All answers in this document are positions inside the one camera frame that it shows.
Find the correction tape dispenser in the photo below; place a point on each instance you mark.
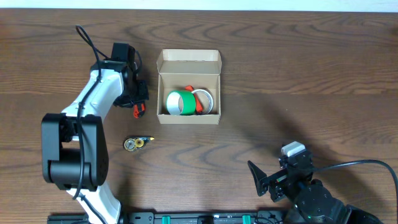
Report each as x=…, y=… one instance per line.
x=133, y=143

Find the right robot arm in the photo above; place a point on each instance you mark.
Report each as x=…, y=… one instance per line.
x=310, y=199

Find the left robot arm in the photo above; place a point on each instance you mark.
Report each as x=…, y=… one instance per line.
x=74, y=151

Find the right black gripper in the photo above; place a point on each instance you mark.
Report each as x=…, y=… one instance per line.
x=270, y=182

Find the green tape roll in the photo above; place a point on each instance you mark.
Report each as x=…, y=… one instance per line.
x=181, y=102

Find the orange utility knife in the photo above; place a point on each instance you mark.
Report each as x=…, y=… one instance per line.
x=139, y=110

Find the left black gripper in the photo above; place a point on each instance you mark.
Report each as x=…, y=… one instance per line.
x=137, y=94

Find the orange lighter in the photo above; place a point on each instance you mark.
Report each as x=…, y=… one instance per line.
x=198, y=106

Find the open cardboard box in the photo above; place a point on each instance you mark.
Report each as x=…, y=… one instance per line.
x=178, y=68

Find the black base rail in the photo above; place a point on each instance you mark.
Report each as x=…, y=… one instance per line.
x=261, y=216

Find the white tape roll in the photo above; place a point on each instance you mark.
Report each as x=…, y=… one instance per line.
x=210, y=99

